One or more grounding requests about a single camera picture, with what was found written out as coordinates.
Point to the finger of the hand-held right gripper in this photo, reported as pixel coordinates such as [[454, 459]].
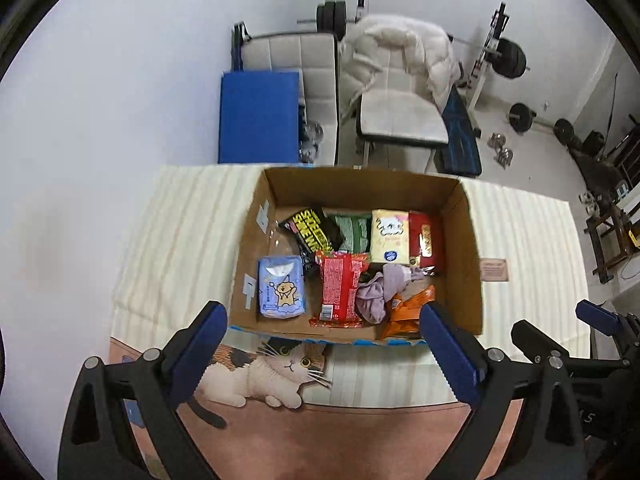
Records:
[[535, 340], [597, 316]]

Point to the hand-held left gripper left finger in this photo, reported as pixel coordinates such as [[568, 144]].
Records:
[[197, 355]]

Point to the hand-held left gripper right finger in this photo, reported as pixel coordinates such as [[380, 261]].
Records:
[[450, 355]]

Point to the orange snack packet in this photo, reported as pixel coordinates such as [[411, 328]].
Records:
[[405, 317]]

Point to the purple cloth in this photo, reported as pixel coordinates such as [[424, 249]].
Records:
[[372, 300]]

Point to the blue tissue packet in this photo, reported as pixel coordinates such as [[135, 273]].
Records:
[[280, 290]]

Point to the dark red packet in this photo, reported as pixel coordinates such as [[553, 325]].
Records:
[[425, 240]]

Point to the cream cartoon snack box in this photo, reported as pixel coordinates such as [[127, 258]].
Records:
[[390, 235]]

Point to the bright red snack packet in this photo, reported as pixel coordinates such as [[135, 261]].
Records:
[[335, 285]]

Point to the green packet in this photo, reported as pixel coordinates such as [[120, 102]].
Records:
[[352, 232]]

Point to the black and yellow snack packet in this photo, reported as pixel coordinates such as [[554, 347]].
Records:
[[310, 232]]

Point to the cardboard box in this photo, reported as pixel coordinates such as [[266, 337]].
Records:
[[360, 185]]

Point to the dark wooden chair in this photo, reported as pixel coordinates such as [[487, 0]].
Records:
[[607, 255]]

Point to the small brown card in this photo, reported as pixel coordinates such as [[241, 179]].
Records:
[[495, 270]]

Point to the white shoe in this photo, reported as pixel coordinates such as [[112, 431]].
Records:
[[595, 207], [585, 199]]

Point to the black exercise machine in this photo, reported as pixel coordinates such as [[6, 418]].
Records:
[[600, 175]]

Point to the chrome dumbbell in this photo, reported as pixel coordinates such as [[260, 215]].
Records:
[[496, 140], [312, 132], [309, 152], [505, 157]]

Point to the thin black pole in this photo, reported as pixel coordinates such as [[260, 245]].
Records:
[[611, 115]]

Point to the short barbell with black plates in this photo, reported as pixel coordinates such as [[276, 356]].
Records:
[[520, 117]]

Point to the white padded chair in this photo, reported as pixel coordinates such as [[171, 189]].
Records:
[[400, 120]]

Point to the blue folded mat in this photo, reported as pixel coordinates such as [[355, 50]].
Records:
[[257, 115]]

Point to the long barbell with black plates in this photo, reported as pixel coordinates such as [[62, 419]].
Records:
[[510, 57]]

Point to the white quilted chair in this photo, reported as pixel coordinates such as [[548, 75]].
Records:
[[285, 52]]

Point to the white puffer jacket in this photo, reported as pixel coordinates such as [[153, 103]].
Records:
[[395, 35]]

